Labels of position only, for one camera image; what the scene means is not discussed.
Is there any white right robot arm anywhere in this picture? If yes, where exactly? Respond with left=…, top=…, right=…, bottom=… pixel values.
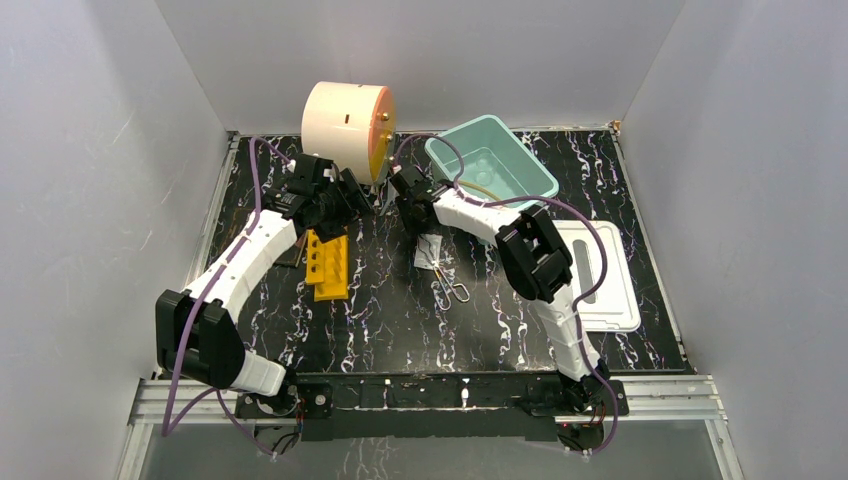
left=389, top=166, right=609, bottom=414

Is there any white cylindrical drum device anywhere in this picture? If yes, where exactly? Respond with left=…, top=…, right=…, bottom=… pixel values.
left=300, top=81, right=397, bottom=186

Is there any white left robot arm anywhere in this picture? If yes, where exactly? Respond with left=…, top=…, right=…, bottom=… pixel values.
left=155, top=154, right=371, bottom=416

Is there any small clear glass beaker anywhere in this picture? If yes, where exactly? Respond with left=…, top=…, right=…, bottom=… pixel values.
left=473, top=154, right=503, bottom=187

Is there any teal plastic bin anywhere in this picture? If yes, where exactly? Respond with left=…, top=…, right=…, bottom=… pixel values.
left=425, top=115, right=559, bottom=201

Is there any clear plastic funnel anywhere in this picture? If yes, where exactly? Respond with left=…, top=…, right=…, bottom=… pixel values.
left=379, top=179, right=398, bottom=216

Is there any white bin lid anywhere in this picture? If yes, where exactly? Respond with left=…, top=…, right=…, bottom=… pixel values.
left=554, top=220, right=641, bottom=333

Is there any yellow test tube rack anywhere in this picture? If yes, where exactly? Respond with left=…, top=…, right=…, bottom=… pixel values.
left=305, top=230, right=349, bottom=301

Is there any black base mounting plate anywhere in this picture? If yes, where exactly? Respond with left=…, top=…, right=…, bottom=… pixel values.
left=291, top=370, right=584, bottom=444

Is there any aluminium frame rail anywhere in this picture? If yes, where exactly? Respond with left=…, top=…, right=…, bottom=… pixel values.
left=128, top=375, right=727, bottom=426

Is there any tan rubber tubing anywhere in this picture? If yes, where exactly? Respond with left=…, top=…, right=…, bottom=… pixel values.
left=457, top=180, right=500, bottom=202

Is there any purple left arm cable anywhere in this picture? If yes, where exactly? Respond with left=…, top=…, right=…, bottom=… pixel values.
left=161, top=136, right=299, bottom=458

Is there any small white plastic packet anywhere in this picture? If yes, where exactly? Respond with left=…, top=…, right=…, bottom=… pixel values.
left=413, top=234, right=442, bottom=271

